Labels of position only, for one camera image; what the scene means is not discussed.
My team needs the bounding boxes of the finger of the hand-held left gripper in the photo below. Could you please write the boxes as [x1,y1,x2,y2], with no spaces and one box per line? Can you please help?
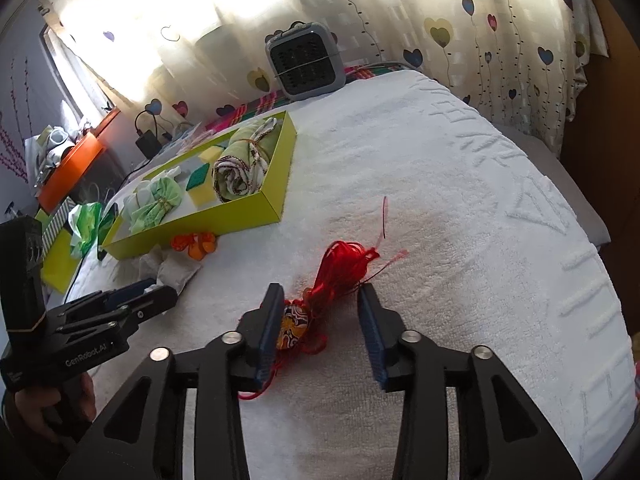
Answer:
[101,277,158,309]
[61,286,178,336]

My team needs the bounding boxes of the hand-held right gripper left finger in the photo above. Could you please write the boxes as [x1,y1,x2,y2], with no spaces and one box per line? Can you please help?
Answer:
[57,282,286,480]

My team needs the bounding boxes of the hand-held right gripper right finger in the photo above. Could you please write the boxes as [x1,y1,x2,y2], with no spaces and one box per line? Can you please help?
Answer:
[356,282,583,480]

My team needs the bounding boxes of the white cloth packet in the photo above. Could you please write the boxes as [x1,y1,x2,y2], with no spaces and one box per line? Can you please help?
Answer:
[141,251,202,297]

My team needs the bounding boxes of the red tassel ornament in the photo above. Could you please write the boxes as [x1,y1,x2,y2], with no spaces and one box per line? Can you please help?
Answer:
[236,196,412,402]

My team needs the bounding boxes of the pale green sock bundle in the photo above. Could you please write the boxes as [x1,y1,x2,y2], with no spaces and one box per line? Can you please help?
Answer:
[122,195,168,235]

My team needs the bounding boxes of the yellow-green cardboard box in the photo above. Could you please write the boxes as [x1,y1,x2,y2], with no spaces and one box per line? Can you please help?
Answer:
[99,109,298,262]

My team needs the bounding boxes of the yellow green sponge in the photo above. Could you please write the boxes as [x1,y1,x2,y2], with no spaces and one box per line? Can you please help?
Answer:
[196,144,227,167]
[184,162,223,207]

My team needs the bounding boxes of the person's left hand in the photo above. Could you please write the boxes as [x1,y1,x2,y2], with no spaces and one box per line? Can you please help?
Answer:
[12,372,97,444]

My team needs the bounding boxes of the yellow-green striped box lid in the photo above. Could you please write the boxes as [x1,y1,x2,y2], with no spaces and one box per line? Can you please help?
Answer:
[39,196,84,294]

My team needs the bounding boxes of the black phone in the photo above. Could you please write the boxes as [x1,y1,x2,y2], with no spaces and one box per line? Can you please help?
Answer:
[96,202,122,262]

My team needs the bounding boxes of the orange cloth toy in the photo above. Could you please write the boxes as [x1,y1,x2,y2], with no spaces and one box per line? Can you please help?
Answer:
[170,230,219,262]

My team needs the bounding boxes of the green plastic bag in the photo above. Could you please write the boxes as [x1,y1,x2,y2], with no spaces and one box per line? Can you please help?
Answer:
[69,201,104,259]

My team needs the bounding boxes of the white rolled cloth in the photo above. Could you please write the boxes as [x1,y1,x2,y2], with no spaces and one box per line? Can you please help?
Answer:
[125,166,187,201]

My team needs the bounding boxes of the orange tray with items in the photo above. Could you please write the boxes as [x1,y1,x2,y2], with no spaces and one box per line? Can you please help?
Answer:
[36,106,124,212]

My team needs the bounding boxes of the pink flower branches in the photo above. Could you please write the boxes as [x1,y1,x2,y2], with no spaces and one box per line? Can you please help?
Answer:
[0,56,32,187]

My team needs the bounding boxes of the clothes pile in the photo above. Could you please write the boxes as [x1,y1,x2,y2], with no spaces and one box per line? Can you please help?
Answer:
[34,124,77,170]

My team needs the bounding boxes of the pink packet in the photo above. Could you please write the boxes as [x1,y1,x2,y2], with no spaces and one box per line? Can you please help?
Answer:
[175,127,213,150]

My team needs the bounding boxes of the green rolled towel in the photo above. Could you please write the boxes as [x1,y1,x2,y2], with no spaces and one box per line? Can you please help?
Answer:
[211,116,282,204]

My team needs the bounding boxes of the plaid blanket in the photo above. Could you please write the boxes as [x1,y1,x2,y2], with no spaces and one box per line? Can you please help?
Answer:
[201,61,401,134]

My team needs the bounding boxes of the grey portable heater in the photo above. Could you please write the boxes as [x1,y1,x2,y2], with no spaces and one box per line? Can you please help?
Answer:
[264,21,347,102]

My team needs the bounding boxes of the heart print curtain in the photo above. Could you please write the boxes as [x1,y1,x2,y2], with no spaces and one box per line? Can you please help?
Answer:
[45,0,608,141]

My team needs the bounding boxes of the black charger with cable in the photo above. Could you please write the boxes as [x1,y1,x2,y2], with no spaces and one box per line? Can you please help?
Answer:
[120,109,173,186]

